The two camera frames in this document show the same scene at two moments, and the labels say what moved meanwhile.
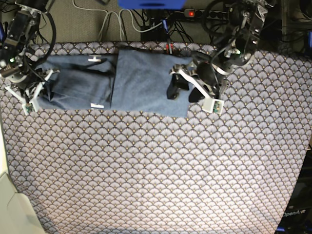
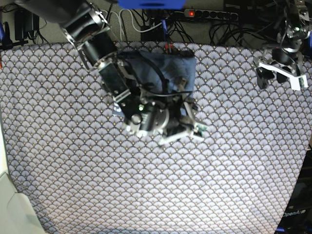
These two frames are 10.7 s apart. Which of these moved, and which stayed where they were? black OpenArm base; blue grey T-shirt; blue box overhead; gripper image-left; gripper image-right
Moved: blue grey T-shirt; gripper image-right; gripper image-left
Stayed: blue box overhead; black OpenArm base
